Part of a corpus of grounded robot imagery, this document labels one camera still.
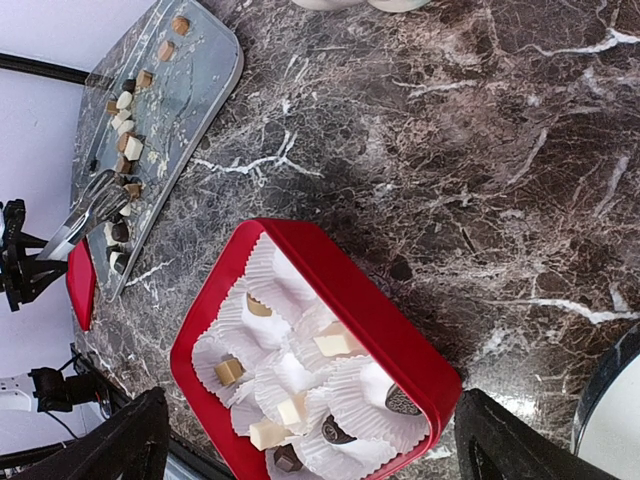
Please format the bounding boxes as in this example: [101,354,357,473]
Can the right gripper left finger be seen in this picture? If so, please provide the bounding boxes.
[1,387,170,479]

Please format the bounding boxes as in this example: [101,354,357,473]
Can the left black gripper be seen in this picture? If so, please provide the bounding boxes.
[1,199,68,312]

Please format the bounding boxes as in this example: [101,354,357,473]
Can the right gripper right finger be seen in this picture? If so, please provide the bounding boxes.
[454,389,613,480]

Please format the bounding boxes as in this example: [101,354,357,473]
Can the red tin lid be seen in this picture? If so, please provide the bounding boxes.
[66,239,97,332]

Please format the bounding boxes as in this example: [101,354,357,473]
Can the dark heart chocolate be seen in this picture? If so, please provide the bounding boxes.
[384,383,423,417]

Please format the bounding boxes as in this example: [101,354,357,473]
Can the caramel cube chocolate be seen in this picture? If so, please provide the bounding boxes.
[214,358,245,386]

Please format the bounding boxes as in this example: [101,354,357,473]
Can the dark square chocolate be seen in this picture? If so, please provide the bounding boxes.
[274,444,303,473]

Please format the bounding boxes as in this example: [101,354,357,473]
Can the dark chocolate piece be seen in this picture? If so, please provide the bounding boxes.
[321,415,356,445]

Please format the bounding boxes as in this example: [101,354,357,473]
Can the red tin box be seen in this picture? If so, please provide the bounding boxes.
[170,218,462,479]

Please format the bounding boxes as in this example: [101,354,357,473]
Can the caramel round chocolate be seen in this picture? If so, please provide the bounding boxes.
[246,293,273,317]

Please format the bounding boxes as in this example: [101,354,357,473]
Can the white square chocolate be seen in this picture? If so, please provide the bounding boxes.
[313,333,357,357]

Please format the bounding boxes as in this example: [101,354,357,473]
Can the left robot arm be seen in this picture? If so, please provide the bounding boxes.
[1,199,68,412]

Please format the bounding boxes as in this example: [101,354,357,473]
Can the caramel square chocolate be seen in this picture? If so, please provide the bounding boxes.
[157,40,176,62]

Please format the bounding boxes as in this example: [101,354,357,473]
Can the caramel chocolate piece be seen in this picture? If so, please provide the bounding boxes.
[171,16,190,36]

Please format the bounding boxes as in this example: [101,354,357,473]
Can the white black bowl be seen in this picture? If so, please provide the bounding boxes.
[571,325,640,479]

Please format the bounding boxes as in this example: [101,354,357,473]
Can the white paper cup liners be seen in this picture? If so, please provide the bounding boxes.
[191,235,430,479]

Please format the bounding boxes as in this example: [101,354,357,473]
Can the glass floral serving tray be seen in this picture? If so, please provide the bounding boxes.
[71,1,244,301]

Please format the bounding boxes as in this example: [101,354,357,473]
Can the cream ceramic mug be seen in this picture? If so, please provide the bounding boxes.
[292,0,431,13]

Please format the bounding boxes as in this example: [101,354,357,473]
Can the left black frame post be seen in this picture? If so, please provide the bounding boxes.
[0,53,89,85]

